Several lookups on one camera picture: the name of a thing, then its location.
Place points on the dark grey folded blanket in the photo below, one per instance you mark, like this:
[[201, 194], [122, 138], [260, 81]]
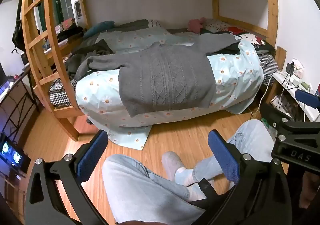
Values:
[[132, 24]]

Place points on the person's leg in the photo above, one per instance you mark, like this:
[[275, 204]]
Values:
[[250, 137], [150, 195]]

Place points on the black hanging bag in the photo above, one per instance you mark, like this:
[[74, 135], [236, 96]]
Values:
[[18, 32]]

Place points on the grey slipper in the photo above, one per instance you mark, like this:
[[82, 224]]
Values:
[[172, 163]]

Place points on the teal pillow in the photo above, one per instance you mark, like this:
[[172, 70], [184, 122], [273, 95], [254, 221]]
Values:
[[100, 27]]

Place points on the floral tissue pack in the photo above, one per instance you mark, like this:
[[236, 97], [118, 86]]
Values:
[[298, 67]]

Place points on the pink box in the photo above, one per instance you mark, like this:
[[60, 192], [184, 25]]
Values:
[[67, 23]]

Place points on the computer case with lit fans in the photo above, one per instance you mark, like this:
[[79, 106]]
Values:
[[11, 154]]

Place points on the black charger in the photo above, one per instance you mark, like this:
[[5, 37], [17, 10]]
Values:
[[290, 68]]

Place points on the dark grey clothes pile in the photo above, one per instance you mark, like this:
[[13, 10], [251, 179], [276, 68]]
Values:
[[87, 52]]

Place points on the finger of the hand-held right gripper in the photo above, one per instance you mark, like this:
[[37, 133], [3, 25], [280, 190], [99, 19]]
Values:
[[272, 112], [306, 98]]

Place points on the grey knit sweater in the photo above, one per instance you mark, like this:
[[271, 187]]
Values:
[[162, 77]]

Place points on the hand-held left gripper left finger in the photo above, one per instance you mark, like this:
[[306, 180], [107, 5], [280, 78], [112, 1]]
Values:
[[91, 155]]

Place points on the light blue floral duvet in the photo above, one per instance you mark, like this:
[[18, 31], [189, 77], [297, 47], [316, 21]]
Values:
[[237, 72]]

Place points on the pink plush toy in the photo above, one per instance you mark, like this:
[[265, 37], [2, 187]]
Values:
[[195, 25]]

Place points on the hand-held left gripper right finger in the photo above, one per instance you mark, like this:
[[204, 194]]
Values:
[[223, 158]]

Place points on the person's left leg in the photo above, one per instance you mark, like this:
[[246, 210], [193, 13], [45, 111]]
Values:
[[150, 195]]

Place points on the wooden bunk bed frame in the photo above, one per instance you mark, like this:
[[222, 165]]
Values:
[[272, 14]]

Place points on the white floral pillow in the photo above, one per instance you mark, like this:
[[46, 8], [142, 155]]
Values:
[[216, 24]]

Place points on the person's right leg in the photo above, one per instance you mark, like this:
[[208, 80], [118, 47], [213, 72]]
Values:
[[250, 137]]

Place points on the white sock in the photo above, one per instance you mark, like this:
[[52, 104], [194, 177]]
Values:
[[185, 176]]

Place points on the white bedside shelf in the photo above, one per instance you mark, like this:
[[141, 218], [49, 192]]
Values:
[[295, 87]]

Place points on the green framed window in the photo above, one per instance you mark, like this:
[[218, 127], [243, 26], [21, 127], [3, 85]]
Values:
[[60, 7]]

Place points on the black metal frame table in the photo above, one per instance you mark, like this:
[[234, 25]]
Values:
[[15, 104]]

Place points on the person's right hand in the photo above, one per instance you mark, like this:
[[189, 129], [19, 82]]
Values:
[[309, 190]]

